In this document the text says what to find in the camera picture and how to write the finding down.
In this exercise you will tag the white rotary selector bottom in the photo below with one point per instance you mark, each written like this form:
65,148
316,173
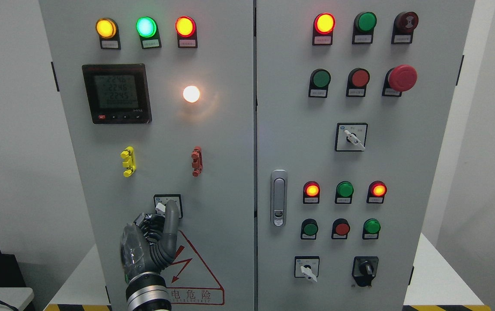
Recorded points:
307,267

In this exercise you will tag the red lit indicator lower left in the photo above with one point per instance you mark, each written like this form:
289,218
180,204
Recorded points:
311,192

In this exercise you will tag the red lit indicator light left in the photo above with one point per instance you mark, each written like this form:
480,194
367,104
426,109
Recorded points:
186,30

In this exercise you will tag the green indicator lower middle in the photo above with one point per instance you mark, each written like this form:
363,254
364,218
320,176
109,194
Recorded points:
344,193

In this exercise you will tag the red lit indicator lower right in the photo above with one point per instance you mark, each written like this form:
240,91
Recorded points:
376,192

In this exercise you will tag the yellow indicator light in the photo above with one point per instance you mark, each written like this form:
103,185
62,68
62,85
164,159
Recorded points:
108,32

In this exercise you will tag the green push button lower right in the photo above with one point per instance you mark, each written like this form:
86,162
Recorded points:
371,229

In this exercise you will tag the green push button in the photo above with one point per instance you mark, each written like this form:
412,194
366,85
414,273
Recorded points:
371,229
319,83
309,229

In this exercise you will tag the white rotary selector upper right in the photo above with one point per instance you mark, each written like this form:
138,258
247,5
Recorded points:
351,137

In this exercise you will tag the red terminal clip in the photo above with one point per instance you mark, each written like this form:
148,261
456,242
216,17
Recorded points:
197,161

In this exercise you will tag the red push button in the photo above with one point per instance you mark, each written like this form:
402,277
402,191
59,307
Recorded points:
340,229
357,82

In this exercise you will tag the green indicator top right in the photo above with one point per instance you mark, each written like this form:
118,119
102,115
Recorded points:
363,28

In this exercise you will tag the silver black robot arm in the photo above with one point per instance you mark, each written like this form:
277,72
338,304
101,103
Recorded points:
148,292

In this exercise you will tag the white device bottom left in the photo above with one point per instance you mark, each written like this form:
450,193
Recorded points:
20,298

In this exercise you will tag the red push button upper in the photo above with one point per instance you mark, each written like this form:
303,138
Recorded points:
357,82

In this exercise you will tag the red electric hazard sticker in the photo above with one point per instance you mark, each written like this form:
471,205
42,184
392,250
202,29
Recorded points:
189,280

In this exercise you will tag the grey electrical cabinet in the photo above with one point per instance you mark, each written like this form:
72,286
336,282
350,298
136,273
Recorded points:
252,66

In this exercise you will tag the white rotary selector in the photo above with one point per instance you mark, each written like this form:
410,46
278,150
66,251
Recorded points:
307,267
351,137

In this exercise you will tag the green push button lower left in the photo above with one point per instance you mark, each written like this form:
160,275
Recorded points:
309,229

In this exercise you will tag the silver door latch handle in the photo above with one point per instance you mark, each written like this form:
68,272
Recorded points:
278,198

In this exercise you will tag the green lit indicator light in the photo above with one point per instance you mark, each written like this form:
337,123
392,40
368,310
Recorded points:
148,32

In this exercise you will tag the white rotary light switch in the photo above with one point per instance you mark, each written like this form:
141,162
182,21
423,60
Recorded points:
164,198

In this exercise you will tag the black digital power meter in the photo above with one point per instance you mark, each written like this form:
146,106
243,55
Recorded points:
117,93

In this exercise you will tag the red push button lower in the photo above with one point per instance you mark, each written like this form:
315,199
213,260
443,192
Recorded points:
340,229

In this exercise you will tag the clear small light bulb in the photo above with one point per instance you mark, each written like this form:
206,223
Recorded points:
191,94

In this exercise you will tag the red emergency stop button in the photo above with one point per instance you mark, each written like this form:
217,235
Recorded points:
399,79

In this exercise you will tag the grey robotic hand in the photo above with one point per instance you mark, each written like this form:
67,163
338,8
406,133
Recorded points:
149,243

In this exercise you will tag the dark red buzzer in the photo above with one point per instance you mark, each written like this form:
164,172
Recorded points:
403,27

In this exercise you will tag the black rotary knob switch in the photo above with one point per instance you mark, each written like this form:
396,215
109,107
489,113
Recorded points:
364,270

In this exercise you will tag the red lit indicator top right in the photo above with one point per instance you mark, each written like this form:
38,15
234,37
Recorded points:
323,28

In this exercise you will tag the yellow terminal clip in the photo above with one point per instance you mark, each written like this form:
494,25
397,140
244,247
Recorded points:
128,161

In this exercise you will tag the green push button upper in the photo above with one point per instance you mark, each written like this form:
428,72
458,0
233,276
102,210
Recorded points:
319,83

